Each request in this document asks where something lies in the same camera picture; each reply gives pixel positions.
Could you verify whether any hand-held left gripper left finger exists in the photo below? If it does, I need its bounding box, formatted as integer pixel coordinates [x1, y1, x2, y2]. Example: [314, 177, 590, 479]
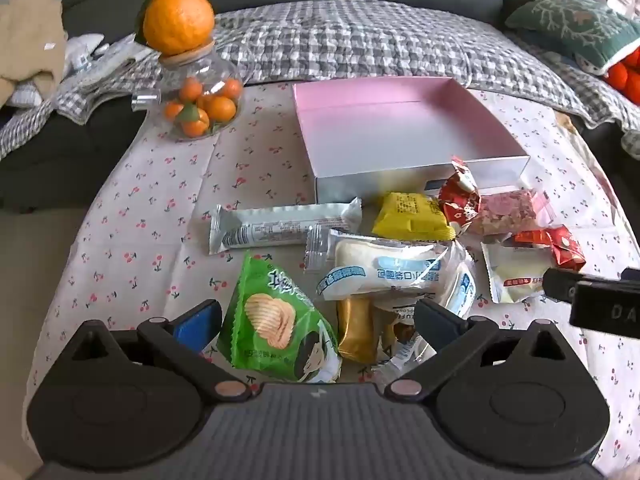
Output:
[64, 300, 252, 403]

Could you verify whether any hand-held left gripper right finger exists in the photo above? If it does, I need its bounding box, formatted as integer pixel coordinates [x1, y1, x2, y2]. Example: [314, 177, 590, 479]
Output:
[384, 300, 577, 403]

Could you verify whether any red candy wrapper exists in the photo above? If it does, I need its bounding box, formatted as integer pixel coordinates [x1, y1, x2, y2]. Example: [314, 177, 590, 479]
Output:
[512, 225, 587, 271]
[439, 156, 482, 226]

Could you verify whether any white packet red label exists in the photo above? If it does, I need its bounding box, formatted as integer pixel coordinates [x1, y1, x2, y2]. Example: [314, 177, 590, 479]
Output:
[481, 237, 553, 305]

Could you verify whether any green chips bag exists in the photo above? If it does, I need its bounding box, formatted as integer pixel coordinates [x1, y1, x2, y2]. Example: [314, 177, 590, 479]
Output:
[216, 249, 343, 385]

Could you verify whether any clear bread packet blue label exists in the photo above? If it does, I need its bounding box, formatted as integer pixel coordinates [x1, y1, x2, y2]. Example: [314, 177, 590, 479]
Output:
[306, 225, 468, 321]

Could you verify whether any gold snack packet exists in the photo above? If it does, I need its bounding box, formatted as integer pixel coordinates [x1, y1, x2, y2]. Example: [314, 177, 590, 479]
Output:
[336, 297, 386, 363]

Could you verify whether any pink nougat packet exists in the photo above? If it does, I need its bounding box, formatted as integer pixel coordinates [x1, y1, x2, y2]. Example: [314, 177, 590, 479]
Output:
[467, 187, 551, 236]

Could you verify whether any yellow snack packet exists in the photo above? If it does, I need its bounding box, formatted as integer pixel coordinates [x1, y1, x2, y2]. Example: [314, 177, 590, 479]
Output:
[371, 191, 457, 243]

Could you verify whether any long silver snack packet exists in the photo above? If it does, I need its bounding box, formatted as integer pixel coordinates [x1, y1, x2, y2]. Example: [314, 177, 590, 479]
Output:
[209, 197, 363, 256]

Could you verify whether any pink cardboard box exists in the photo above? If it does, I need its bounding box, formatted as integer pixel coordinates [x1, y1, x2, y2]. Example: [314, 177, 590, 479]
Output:
[292, 77, 532, 206]

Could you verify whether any cherry print tablecloth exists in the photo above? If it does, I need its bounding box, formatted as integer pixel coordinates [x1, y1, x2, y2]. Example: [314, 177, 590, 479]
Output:
[22, 80, 636, 480]

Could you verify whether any orange plush toy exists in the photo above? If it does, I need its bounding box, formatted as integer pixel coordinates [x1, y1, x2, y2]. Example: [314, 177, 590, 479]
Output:
[602, 45, 640, 93]

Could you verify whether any pile of small mandarins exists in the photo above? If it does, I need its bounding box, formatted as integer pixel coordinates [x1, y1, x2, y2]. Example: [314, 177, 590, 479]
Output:
[164, 76, 243, 138]

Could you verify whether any glass jar of oranges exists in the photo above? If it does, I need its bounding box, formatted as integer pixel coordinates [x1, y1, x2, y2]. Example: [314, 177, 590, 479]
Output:
[131, 40, 246, 141]

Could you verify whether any green branch print cushion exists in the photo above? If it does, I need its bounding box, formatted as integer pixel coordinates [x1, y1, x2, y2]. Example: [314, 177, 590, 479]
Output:
[505, 0, 640, 76]

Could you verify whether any white patterned cloth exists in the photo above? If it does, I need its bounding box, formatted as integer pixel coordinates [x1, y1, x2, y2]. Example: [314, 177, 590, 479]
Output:
[10, 32, 146, 108]

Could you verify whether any grey checkered quilt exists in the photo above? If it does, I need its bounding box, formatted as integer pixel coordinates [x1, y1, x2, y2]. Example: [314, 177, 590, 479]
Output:
[0, 2, 640, 161]

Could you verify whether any large orange with leaves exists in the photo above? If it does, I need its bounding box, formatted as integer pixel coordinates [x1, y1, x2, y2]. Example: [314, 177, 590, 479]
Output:
[135, 0, 216, 57]

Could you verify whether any beige cloth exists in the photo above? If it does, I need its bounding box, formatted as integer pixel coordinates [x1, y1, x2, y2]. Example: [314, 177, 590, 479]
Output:
[0, 0, 68, 108]

